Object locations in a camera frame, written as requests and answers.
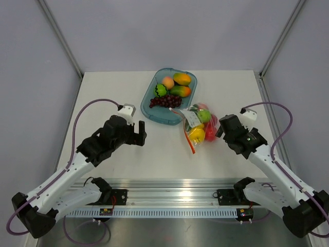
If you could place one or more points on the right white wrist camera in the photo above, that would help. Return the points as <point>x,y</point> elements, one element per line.
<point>248,118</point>

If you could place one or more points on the orange yellow mango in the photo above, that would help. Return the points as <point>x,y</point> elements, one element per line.
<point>182,79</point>

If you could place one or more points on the dark grapes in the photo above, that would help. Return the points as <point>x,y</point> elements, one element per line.
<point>167,101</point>

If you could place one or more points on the pale peach top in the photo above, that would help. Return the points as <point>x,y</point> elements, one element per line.
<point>168,82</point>

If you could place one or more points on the aluminium mounting rail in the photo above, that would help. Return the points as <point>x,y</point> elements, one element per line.
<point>162,193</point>

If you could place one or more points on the red apple front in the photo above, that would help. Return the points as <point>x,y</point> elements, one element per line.
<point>214,121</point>

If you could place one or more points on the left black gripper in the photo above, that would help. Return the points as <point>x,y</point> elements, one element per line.
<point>136,139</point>

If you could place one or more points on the green guava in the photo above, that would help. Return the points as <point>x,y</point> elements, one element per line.
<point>203,115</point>

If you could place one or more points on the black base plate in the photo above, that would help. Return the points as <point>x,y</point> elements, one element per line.
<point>119,197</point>
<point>228,197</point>

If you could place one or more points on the teal plastic fruit basket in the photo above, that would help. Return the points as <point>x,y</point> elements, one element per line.
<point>160,114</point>

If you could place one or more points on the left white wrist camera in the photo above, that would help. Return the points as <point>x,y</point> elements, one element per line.
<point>127,112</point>

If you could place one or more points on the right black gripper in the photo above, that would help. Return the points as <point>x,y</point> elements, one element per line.
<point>219,132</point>

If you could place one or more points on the yellow lemon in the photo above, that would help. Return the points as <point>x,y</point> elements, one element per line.
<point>197,135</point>

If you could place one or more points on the right aluminium frame post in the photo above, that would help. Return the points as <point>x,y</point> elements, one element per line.
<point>283,36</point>

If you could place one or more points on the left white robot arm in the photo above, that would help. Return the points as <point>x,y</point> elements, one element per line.
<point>42,208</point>

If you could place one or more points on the left control board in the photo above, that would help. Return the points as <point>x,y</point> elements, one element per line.
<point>106,211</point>

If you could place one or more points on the green cucumber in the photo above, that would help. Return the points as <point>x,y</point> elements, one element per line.
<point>188,127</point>

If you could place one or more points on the right control board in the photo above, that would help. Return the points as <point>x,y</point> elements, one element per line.
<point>245,215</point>

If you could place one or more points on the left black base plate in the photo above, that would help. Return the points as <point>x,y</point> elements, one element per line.
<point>119,197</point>

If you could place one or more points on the white slotted cable duct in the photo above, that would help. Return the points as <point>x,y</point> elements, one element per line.
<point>123,212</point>

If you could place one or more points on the control board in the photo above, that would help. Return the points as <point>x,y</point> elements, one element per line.
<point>106,211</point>
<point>245,215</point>

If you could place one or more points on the left aluminium frame post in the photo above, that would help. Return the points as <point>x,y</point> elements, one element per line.
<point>49,16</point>

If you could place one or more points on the clear zip top bag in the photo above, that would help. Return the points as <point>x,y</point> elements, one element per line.
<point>190,114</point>

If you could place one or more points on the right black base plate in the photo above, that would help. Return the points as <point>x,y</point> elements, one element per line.
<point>228,197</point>

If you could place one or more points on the green lime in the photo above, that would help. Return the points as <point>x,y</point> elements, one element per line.
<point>160,90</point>

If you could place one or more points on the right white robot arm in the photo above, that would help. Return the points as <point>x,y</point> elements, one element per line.
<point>301,208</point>

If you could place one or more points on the aluminium frame post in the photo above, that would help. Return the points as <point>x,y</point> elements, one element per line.
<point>283,36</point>
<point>49,16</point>

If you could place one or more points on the orange fruit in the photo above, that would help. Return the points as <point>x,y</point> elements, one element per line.
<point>181,91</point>

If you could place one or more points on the red apple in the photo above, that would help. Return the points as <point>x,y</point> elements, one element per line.
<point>210,134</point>
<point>214,121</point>

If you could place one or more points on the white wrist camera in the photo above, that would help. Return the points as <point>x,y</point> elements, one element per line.
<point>127,112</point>
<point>248,118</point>

